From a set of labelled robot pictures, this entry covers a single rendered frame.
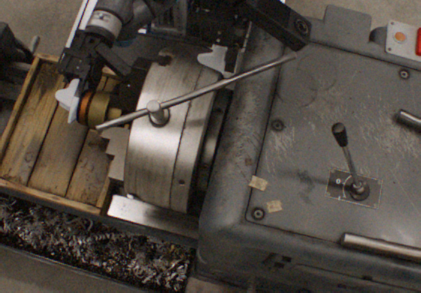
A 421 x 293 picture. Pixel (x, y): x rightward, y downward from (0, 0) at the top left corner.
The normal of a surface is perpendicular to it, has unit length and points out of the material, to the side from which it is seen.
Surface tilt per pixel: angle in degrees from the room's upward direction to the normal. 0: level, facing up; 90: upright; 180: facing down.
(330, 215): 0
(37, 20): 0
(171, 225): 0
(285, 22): 31
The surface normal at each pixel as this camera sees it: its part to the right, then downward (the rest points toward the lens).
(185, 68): 0.12, -0.72
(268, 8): 0.54, -0.32
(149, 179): -0.21, 0.57
